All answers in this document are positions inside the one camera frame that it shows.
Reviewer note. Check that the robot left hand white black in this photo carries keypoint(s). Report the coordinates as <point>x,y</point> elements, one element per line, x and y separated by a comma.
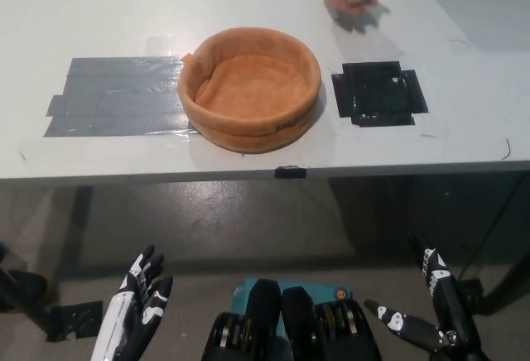
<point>124,307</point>

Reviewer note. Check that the robot torso black teal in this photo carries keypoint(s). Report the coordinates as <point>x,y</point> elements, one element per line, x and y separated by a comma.
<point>298,328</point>

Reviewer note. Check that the orange soft round bowl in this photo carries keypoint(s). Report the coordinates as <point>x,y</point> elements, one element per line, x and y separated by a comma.
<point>252,88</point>

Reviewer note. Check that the black tape on floor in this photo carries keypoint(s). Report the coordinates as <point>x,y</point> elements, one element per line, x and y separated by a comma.
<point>78,319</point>

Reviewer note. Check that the black table leg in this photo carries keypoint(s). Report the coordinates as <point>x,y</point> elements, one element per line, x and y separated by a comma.
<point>82,224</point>

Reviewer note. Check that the black rounded stand foot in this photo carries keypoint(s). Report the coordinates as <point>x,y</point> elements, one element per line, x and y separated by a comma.
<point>25,286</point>

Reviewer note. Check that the small black tape strip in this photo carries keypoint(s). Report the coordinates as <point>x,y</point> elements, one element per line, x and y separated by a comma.
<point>290,172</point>

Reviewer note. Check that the black tape square patch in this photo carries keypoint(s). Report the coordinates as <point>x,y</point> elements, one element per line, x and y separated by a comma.
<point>377,94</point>

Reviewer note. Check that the grey duct tape patch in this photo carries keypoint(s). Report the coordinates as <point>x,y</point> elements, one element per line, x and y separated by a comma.
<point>120,96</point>

